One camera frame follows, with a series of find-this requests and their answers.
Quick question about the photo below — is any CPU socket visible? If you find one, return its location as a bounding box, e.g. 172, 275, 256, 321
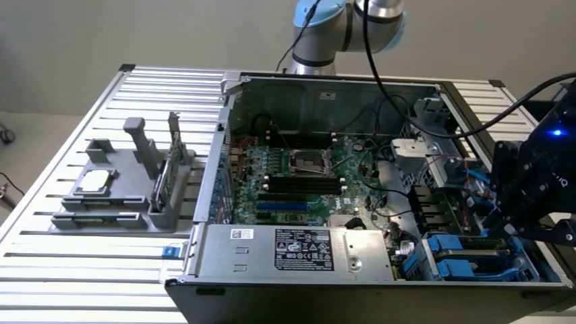
287, 147, 338, 178

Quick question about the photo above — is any green graphics card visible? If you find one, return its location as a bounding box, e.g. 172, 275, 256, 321
151, 111, 188, 214

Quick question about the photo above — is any black expansion slot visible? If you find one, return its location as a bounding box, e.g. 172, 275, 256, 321
258, 192, 318, 204

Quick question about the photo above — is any blue disk bay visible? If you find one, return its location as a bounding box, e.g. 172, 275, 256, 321
415, 232, 542, 283

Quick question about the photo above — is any blue expansion slot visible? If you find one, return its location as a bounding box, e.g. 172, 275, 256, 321
256, 200, 318, 211

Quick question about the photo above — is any black floor cable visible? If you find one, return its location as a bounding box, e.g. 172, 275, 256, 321
0, 171, 27, 204

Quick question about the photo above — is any black wire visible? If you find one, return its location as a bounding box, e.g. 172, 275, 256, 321
359, 180, 423, 217

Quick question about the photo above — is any open black PC case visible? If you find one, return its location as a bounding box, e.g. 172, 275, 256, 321
164, 71, 576, 324

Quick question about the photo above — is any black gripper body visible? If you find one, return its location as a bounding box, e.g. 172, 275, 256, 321
516, 97, 576, 217

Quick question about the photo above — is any metal drive cage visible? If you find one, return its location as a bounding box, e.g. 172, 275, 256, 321
390, 136, 467, 190

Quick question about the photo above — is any blue wire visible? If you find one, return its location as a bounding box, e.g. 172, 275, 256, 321
466, 167, 498, 192

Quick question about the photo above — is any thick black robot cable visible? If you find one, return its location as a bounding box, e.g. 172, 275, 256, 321
362, 0, 576, 138

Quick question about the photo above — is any silver chipset heatsink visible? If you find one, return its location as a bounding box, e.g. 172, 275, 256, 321
330, 213, 368, 231

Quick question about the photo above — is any green motherboard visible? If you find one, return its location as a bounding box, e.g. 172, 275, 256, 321
226, 134, 410, 231

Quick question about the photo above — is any grey parts rack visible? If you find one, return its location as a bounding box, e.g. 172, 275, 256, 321
48, 116, 200, 234

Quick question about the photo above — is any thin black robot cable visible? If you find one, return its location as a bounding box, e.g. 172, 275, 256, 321
275, 0, 323, 72

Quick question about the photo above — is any silver power supply unit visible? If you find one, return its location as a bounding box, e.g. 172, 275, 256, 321
192, 224, 398, 283

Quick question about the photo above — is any black RAM slot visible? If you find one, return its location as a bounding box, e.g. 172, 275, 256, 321
267, 184, 348, 192
267, 188, 348, 196
267, 175, 346, 182
267, 180, 347, 187

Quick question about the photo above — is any silver CPU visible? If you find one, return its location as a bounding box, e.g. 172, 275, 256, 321
79, 169, 115, 192

